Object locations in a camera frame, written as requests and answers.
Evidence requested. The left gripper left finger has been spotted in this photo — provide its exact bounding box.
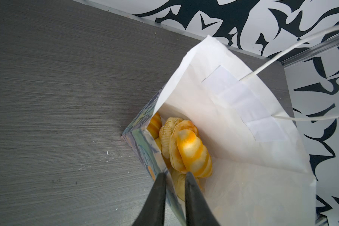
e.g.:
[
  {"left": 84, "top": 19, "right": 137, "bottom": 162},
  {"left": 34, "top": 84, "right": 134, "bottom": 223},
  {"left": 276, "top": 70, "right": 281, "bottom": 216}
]
[{"left": 132, "top": 173, "right": 167, "bottom": 226}]

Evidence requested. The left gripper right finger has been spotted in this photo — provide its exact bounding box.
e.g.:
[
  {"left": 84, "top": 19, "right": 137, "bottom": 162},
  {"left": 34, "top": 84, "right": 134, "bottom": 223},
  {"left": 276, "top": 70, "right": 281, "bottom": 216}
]
[{"left": 185, "top": 172, "right": 219, "bottom": 226}]

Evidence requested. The small croissant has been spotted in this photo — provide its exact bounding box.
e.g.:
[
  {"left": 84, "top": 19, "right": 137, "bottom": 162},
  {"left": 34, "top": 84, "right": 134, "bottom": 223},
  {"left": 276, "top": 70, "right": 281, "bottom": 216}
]
[{"left": 170, "top": 169, "right": 202, "bottom": 202}]

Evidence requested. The white floral paper bag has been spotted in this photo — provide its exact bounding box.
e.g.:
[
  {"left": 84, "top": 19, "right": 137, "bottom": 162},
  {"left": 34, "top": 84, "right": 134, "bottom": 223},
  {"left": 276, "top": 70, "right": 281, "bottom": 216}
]
[{"left": 121, "top": 22, "right": 339, "bottom": 226}]

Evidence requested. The round bread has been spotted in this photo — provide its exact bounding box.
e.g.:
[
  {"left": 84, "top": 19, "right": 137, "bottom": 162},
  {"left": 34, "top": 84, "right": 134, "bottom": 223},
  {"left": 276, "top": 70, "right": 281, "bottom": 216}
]
[{"left": 159, "top": 117, "right": 184, "bottom": 159}]

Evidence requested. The ring-shaped bread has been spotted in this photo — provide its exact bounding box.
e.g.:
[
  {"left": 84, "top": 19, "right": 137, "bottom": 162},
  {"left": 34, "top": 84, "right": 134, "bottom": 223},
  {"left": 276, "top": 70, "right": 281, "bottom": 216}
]
[{"left": 169, "top": 120, "right": 199, "bottom": 173}]

